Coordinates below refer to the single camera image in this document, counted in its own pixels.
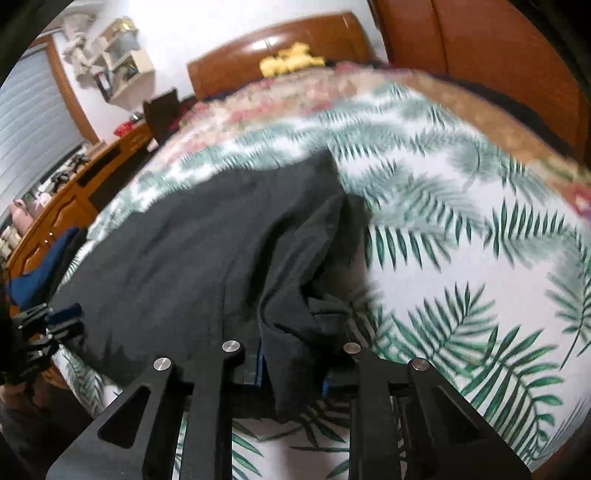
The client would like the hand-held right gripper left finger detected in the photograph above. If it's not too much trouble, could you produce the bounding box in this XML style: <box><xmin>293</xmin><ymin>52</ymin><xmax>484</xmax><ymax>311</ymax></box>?
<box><xmin>45</xmin><ymin>340</ymin><xmax>269</xmax><ymax>480</ymax></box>

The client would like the white wall shelf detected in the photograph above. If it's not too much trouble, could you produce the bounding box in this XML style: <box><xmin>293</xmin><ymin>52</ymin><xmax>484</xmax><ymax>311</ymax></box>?
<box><xmin>76</xmin><ymin>17</ymin><xmax>156</xmax><ymax>105</ymax></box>

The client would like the person's left hand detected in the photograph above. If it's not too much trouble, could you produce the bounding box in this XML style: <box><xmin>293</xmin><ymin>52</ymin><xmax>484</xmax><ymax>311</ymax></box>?
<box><xmin>0</xmin><ymin>384</ymin><xmax>37</xmax><ymax>416</ymax></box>

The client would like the wooden bed with floral sheets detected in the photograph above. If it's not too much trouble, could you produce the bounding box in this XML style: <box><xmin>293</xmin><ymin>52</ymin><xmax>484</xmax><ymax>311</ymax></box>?
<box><xmin>55</xmin><ymin>83</ymin><xmax>591</xmax><ymax>480</ymax></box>

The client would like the dark wooden chair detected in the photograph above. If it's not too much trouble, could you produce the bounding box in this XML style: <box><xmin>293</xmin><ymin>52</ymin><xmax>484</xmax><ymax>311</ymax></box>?
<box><xmin>143</xmin><ymin>87</ymin><xmax>182</xmax><ymax>147</ymax></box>

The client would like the white cloth bundle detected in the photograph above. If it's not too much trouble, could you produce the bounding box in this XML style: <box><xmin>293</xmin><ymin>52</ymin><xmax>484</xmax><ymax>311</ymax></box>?
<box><xmin>59</xmin><ymin>13</ymin><xmax>99</xmax><ymax>71</ymax></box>

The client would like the wooden louvred wardrobe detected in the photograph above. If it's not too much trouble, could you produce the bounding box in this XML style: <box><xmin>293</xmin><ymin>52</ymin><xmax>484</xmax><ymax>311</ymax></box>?
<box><xmin>370</xmin><ymin>0</ymin><xmax>591</xmax><ymax>163</ymax></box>

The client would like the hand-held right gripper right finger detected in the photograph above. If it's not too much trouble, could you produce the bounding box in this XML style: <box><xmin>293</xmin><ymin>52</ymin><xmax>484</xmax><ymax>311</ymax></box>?
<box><xmin>322</xmin><ymin>342</ymin><xmax>533</xmax><ymax>480</ymax></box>

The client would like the yellow plush toy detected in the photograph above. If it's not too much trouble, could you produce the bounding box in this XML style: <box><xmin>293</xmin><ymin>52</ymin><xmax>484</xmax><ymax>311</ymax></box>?
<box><xmin>259</xmin><ymin>42</ymin><xmax>327</xmax><ymax>77</ymax></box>

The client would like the black shirt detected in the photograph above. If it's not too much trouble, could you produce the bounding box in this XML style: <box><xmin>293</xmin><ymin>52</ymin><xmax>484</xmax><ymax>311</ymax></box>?
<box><xmin>48</xmin><ymin>150</ymin><xmax>371</xmax><ymax>423</ymax></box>

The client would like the floral quilt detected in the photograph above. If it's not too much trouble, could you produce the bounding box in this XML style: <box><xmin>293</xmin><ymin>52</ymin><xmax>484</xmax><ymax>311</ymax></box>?
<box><xmin>168</xmin><ymin>62</ymin><xmax>591</xmax><ymax>215</ymax></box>

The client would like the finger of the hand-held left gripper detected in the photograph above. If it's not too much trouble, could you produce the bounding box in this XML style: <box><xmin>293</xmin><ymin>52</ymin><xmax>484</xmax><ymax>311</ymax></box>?
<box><xmin>44</xmin><ymin>322</ymin><xmax>86</xmax><ymax>356</ymax></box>
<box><xmin>45</xmin><ymin>303</ymin><xmax>84</xmax><ymax>325</ymax></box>

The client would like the wooden window frame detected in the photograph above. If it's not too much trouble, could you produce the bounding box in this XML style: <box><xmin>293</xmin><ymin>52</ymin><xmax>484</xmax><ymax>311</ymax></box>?
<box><xmin>34</xmin><ymin>34</ymin><xmax>100</xmax><ymax>145</ymax></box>

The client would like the wooden desk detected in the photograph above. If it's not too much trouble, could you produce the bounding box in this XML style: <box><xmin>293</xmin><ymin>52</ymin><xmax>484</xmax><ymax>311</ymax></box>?
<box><xmin>6</xmin><ymin>119</ymin><xmax>156</xmax><ymax>278</ymax></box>

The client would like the grey window blind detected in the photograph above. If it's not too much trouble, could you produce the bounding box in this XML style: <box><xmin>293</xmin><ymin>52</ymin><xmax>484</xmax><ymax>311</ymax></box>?
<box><xmin>0</xmin><ymin>46</ymin><xmax>87</xmax><ymax>223</ymax></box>

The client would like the blue cloth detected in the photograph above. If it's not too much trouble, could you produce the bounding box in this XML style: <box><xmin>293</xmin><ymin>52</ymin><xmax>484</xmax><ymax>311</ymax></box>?
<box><xmin>8</xmin><ymin>226</ymin><xmax>80</xmax><ymax>309</ymax></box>

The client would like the wooden bed headboard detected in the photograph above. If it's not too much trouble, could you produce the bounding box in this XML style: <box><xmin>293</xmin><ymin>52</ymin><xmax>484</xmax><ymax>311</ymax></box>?
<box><xmin>187</xmin><ymin>11</ymin><xmax>373</xmax><ymax>101</ymax></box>

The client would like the dark desk clutter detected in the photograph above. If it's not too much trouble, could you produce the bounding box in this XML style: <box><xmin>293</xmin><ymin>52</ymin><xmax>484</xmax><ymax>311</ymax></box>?
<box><xmin>0</xmin><ymin>144</ymin><xmax>93</xmax><ymax>259</ymax></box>

